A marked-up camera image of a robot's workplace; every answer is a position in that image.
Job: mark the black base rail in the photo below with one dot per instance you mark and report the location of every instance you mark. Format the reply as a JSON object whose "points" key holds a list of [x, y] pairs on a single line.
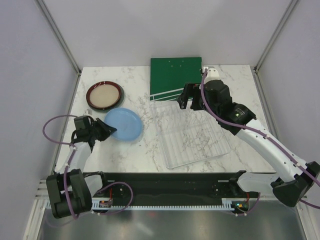
{"points": [[171, 188]]}

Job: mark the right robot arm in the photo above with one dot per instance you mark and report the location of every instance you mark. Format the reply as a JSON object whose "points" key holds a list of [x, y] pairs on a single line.
{"points": [[293, 176]]}

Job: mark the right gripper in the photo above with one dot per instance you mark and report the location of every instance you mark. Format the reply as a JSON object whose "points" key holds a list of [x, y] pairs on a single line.
{"points": [[191, 89]]}

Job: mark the green board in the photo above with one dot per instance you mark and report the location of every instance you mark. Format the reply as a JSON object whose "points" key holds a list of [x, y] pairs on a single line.
{"points": [[168, 76]]}

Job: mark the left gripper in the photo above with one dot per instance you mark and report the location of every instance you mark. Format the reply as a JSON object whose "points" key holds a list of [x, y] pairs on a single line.
{"points": [[107, 130]]}

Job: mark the blue plate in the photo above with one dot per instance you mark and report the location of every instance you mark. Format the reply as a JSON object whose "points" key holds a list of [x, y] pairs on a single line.
{"points": [[127, 123]]}

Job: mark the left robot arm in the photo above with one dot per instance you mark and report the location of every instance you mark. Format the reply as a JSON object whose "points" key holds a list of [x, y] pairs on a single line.
{"points": [[69, 191]]}

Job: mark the white cable duct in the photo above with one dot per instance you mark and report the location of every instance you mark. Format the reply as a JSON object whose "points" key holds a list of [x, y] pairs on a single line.
{"points": [[225, 205]]}

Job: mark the white wire dish rack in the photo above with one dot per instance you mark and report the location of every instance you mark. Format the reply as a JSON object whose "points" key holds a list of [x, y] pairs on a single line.
{"points": [[186, 136]]}

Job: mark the grey-green glass plate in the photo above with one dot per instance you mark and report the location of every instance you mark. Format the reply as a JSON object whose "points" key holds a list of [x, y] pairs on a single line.
{"points": [[122, 95]]}

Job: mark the red beige plate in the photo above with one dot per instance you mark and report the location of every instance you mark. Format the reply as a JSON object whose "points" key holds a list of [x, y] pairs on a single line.
{"points": [[105, 108], [103, 95]]}

